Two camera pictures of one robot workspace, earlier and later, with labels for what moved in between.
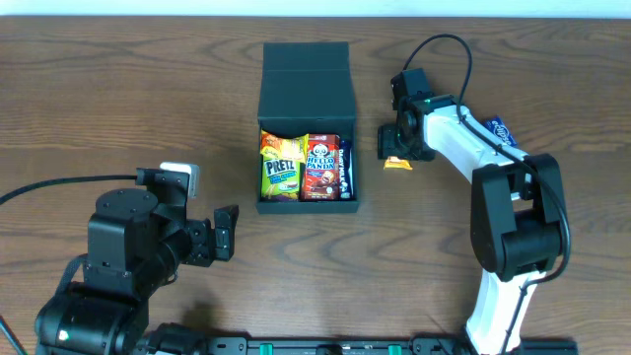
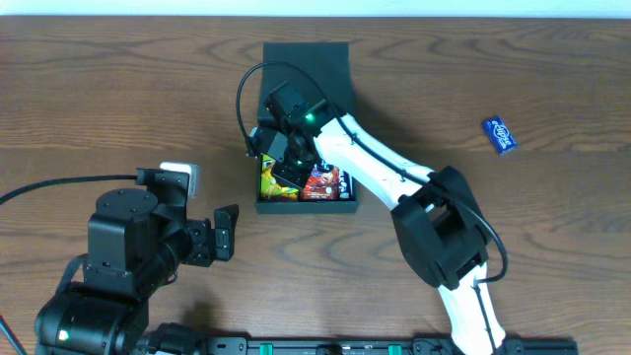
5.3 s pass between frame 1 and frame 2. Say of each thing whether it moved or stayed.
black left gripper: stayed
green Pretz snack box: stayed
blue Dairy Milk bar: stayed
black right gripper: moved
